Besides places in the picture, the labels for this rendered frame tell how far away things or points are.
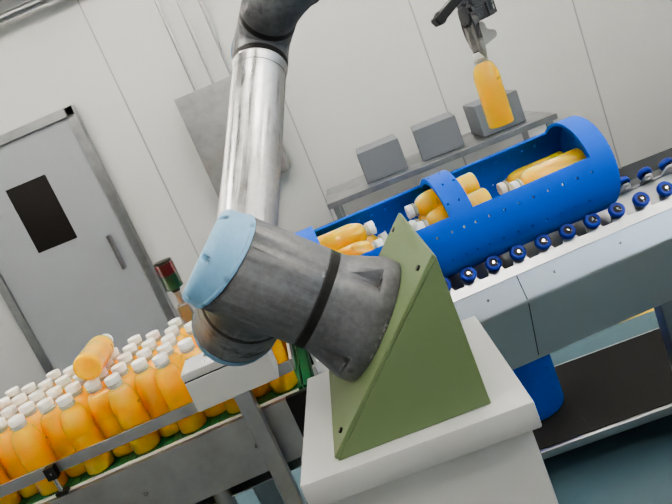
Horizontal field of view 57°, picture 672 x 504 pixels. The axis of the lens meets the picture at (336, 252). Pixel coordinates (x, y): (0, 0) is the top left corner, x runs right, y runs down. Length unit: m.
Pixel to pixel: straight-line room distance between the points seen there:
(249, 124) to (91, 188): 4.17
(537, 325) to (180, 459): 1.02
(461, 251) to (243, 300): 0.93
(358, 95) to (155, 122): 1.60
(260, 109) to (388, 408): 0.63
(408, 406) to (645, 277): 1.23
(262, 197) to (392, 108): 3.93
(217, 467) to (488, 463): 0.94
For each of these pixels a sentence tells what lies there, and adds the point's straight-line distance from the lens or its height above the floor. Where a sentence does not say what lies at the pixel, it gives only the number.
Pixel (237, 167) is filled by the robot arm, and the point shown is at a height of 1.49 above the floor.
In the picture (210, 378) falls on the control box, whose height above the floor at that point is 1.07.
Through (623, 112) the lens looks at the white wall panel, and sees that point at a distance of 5.49.
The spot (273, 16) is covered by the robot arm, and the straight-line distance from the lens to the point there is 1.28.
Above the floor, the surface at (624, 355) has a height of 0.15.
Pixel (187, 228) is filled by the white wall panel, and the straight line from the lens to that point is 5.20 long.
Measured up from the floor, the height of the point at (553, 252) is 0.93.
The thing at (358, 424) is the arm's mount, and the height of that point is 1.14.
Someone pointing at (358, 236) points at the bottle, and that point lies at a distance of 1.71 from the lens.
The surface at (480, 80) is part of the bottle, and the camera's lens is 1.82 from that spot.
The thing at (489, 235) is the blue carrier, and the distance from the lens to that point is 1.69.
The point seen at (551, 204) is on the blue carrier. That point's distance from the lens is 1.74.
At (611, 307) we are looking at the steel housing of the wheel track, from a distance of 1.95.
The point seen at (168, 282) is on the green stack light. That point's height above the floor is 1.19.
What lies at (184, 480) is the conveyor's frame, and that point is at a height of 0.81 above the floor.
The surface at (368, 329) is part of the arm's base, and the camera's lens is 0.83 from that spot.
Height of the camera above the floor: 1.54
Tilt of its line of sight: 13 degrees down
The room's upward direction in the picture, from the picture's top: 23 degrees counter-clockwise
